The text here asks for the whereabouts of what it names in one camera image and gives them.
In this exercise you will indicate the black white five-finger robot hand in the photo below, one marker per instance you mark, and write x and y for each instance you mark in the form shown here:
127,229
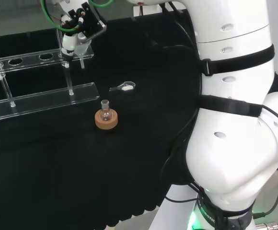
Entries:
85,21

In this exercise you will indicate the clear plastic funnel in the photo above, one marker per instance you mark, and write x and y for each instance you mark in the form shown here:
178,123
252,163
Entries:
82,51

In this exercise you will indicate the clear glass weighing funnel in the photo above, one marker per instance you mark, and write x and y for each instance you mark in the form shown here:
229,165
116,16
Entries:
127,86

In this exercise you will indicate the clear acrylic funnel stand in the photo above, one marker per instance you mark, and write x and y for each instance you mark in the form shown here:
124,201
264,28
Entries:
45,98

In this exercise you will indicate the grey tape piece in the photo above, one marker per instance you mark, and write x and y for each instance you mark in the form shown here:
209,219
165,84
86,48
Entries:
28,34

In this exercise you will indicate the small glass round-bottom flask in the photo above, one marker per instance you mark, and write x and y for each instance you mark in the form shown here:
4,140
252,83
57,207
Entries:
105,113

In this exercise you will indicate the black cloth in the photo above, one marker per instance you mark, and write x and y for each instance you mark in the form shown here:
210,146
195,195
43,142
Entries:
57,167

